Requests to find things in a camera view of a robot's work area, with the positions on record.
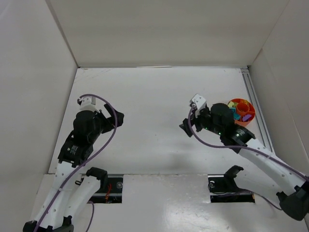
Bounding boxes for light green lego brick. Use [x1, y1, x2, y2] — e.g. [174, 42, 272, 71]
[227, 101, 238, 108]

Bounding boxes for orange divided round container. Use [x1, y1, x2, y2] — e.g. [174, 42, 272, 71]
[230, 98, 255, 127]

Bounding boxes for purple printed lego brick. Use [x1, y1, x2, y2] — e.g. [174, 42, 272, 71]
[242, 115, 252, 122]

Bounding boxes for yellow long lego brick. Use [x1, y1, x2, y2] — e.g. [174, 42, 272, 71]
[240, 99, 250, 106]

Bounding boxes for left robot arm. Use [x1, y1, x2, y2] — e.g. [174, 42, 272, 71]
[23, 103, 124, 232]

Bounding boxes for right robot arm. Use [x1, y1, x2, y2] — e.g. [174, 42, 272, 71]
[180, 101, 309, 221]

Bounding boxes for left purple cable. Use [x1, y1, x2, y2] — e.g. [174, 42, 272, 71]
[33, 94, 119, 232]

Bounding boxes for purple cable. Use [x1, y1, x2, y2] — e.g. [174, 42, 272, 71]
[33, 94, 119, 232]
[188, 107, 309, 211]

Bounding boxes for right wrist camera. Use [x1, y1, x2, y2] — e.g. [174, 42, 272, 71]
[189, 93, 207, 117]

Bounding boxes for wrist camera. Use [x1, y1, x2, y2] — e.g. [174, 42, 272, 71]
[189, 93, 207, 117]
[77, 96, 97, 112]

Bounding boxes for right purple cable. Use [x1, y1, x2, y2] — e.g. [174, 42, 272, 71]
[188, 107, 309, 211]

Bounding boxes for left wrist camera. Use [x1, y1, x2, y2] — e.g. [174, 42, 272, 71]
[77, 96, 97, 112]

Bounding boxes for aluminium rail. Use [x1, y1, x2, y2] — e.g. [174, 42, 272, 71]
[240, 68, 298, 194]

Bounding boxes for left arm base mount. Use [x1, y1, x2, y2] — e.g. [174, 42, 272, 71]
[75, 167, 123, 204]

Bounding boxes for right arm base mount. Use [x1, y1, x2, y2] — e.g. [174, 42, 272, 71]
[208, 165, 255, 203]

